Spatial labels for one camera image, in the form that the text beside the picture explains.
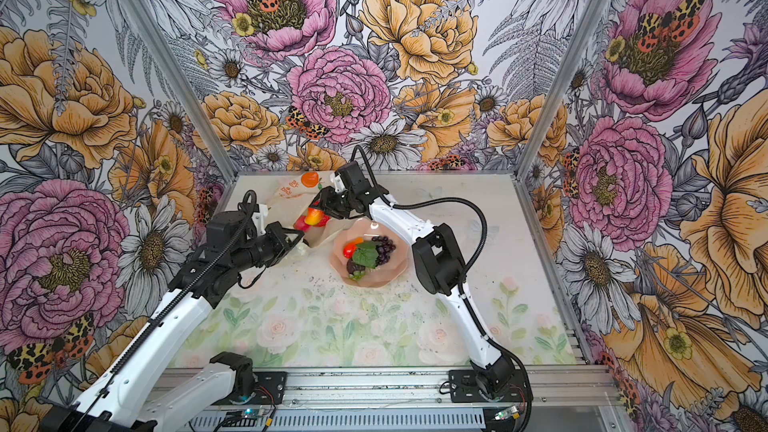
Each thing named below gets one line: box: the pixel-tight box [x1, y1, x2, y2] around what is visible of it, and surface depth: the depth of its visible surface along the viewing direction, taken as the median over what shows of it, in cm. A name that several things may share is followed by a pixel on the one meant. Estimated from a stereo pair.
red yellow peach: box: [343, 237, 361, 259], surface depth 96 cm
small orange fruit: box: [305, 207, 323, 225], surface depth 92 cm
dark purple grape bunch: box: [371, 236, 397, 265], surface depth 95 cm
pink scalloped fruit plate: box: [329, 218, 410, 289], surface depth 96 cm
